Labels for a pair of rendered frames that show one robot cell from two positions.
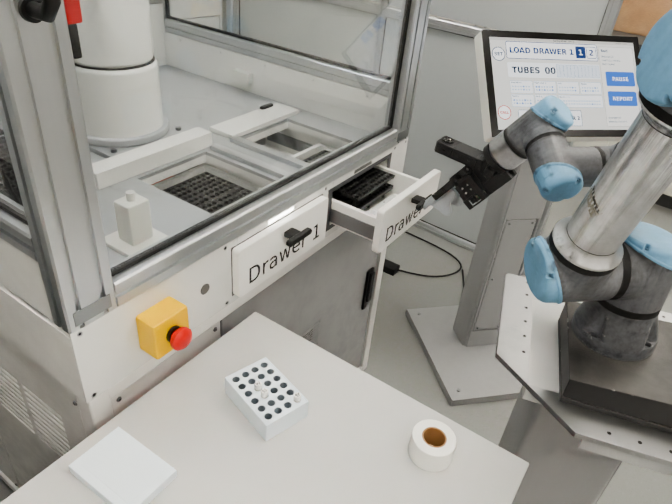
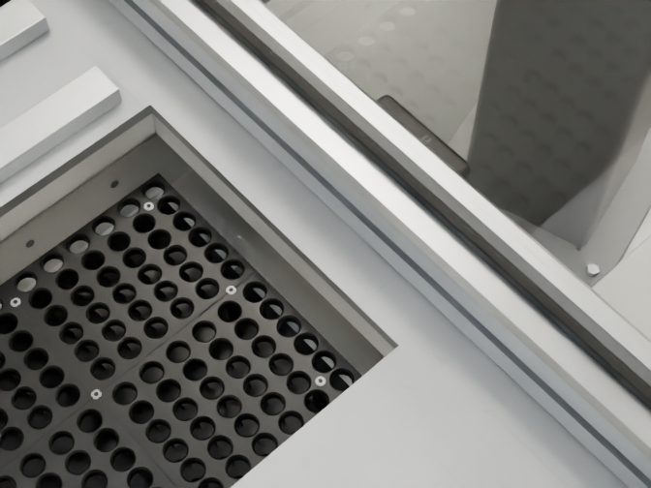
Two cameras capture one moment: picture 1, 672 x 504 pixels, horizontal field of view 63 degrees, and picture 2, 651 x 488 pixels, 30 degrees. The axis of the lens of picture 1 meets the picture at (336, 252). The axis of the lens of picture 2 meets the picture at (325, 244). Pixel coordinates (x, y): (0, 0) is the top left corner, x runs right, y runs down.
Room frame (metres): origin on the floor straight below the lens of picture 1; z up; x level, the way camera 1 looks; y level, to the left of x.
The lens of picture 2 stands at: (0.87, 0.49, 1.49)
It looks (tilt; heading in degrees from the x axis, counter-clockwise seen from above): 60 degrees down; 287
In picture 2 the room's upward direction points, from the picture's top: straight up
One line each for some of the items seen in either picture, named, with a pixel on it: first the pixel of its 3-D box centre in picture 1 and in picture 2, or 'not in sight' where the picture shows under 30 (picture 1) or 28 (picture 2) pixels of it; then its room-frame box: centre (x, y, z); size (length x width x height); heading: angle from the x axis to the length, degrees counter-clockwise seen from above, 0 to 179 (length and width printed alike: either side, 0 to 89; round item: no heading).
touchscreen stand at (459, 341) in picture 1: (512, 245); not in sight; (1.64, -0.61, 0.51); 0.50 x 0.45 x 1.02; 16
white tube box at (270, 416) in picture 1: (265, 396); not in sight; (0.62, 0.09, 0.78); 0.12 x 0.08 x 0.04; 44
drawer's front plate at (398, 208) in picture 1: (408, 208); not in sight; (1.16, -0.16, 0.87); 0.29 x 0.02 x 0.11; 149
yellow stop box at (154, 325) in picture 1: (164, 328); not in sight; (0.66, 0.27, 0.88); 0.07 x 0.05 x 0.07; 149
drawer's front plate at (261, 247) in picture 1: (283, 243); not in sight; (0.95, 0.11, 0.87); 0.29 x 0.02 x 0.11; 149
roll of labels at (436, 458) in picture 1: (432, 445); not in sight; (0.56, -0.18, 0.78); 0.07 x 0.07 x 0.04
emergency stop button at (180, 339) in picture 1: (179, 337); not in sight; (0.64, 0.24, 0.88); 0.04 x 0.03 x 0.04; 149
